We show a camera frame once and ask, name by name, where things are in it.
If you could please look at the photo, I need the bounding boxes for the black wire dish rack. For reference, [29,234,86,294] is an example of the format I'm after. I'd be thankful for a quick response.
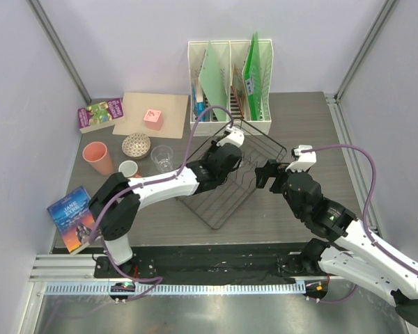
[177,120,287,230]

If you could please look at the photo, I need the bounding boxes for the pink ceramic mug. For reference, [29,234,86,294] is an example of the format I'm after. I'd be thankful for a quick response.
[118,160,141,178]

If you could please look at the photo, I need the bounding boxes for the purple paperback book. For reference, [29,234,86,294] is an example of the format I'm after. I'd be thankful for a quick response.
[77,98,125,134]

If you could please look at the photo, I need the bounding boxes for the bright green mesh folder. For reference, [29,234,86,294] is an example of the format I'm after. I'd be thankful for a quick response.
[243,31,261,121]

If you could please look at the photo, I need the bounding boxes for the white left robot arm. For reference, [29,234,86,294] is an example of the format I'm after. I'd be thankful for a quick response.
[88,139,243,278]

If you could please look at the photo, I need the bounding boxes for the blue Jane Eyre book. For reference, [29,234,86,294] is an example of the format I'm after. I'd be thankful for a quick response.
[47,186,95,255]

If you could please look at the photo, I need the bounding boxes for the brown patterned ceramic bowl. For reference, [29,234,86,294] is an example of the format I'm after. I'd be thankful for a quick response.
[121,133,151,159]

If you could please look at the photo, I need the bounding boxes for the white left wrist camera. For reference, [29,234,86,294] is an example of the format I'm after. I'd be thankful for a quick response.
[216,126,245,148]

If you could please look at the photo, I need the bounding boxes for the illustrated book in organizer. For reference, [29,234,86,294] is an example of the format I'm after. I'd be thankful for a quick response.
[231,65,245,118]

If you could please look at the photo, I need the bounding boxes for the white slotted cable duct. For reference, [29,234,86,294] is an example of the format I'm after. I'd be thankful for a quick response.
[45,281,306,296]

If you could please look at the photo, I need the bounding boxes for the pink plastic tumbler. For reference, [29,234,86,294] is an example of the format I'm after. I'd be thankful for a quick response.
[82,141,114,176]

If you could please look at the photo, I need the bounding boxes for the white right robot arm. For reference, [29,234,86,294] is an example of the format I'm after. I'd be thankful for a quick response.
[255,160,418,328]

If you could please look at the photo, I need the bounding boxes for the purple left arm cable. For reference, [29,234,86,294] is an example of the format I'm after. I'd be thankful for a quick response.
[88,106,235,303]

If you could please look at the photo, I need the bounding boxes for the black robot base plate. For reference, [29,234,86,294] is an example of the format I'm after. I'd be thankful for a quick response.
[93,238,344,283]

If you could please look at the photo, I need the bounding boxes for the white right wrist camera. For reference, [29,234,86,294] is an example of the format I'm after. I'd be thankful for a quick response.
[285,145,317,173]

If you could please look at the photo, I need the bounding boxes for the brown cardboard sheet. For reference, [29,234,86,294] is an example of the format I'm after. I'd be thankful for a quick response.
[112,93,189,139]

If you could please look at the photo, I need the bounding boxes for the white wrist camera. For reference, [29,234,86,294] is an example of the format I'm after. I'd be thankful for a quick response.
[285,145,317,173]
[216,126,245,148]

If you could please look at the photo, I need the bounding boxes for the blue booklet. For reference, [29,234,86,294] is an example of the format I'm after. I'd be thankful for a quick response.
[192,78,206,118]

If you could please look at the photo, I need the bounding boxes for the white file organizer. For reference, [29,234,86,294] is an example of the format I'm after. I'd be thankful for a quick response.
[187,40,276,137]

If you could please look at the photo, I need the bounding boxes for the light green folder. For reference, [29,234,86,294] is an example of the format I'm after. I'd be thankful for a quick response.
[199,41,229,107]

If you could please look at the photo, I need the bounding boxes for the pink cube block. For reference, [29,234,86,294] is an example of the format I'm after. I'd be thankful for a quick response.
[144,109,164,131]

